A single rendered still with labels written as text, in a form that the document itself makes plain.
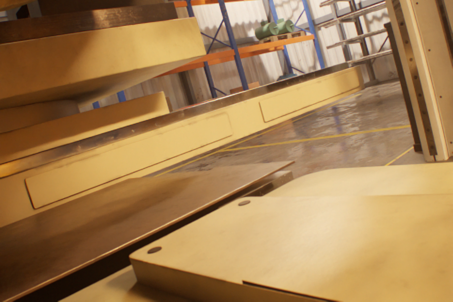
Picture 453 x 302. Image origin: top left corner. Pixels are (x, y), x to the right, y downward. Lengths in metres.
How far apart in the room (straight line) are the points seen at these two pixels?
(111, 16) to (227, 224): 0.68
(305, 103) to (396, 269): 1.35
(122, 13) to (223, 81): 9.48
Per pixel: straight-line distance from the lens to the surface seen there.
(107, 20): 1.00
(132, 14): 1.03
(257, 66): 11.42
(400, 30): 1.59
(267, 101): 1.45
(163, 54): 1.01
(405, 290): 0.24
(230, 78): 10.63
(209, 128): 1.27
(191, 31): 1.08
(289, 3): 12.28
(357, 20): 10.64
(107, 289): 0.44
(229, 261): 0.33
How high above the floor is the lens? 0.75
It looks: 4 degrees down
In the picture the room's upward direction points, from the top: 16 degrees counter-clockwise
